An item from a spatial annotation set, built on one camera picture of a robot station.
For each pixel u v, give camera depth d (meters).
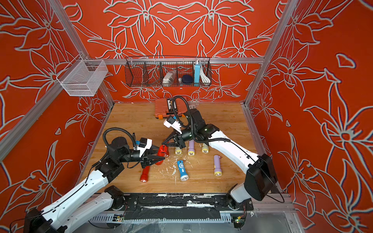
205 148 0.90
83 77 0.92
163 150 0.60
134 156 0.60
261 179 0.41
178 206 0.73
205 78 0.91
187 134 0.62
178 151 0.90
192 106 1.14
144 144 0.55
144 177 0.79
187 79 0.95
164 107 1.13
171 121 0.60
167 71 0.98
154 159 0.63
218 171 0.81
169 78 0.92
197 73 0.86
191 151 0.88
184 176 0.78
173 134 0.62
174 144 0.63
